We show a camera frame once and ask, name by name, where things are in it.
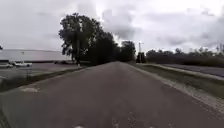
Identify grey asphalt road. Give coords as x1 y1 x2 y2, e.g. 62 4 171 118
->
162 63 224 78

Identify white car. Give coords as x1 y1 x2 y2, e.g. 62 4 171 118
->
9 60 34 68

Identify pole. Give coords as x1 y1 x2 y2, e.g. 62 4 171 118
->
137 41 143 64

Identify grey asphalt path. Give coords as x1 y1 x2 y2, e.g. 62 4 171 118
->
0 60 224 128

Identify row of dark trees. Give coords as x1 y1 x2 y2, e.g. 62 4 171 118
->
58 12 137 66

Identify grey parking lot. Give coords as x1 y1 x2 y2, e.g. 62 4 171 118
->
0 62 81 80

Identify pale gravel strip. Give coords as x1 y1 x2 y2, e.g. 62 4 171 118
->
128 63 224 115

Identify long white building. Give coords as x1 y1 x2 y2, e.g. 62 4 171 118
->
0 49 71 62

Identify grass verge strip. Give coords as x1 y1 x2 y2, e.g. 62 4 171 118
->
128 61 224 100

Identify distant tree line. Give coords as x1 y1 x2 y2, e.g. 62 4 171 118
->
145 46 224 68

